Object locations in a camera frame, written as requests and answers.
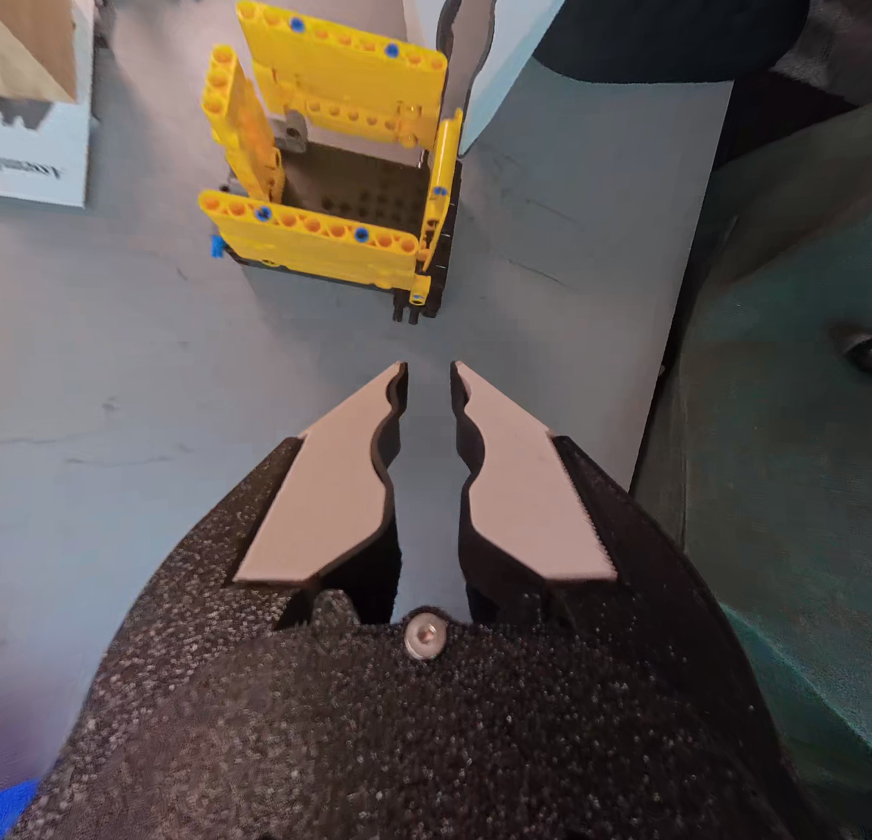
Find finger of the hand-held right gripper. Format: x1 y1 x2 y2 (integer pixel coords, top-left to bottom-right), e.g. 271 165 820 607
458 0 571 158
398 0 456 56

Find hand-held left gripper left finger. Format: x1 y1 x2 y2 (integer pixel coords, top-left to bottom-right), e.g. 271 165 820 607
233 361 410 587

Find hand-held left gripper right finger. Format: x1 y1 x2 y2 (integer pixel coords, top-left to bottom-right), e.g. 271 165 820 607
450 360 619 586

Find partly built yellow lego model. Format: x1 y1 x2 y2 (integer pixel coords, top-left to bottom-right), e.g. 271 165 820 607
198 0 466 326

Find person's green sweatshirt torso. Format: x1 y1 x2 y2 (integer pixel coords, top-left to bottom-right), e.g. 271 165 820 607
634 104 872 827

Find wooden block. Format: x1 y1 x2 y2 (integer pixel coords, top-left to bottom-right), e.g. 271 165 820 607
0 0 77 101

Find white assembly instruction sheet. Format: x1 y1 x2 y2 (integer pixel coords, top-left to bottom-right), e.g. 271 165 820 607
0 0 96 209

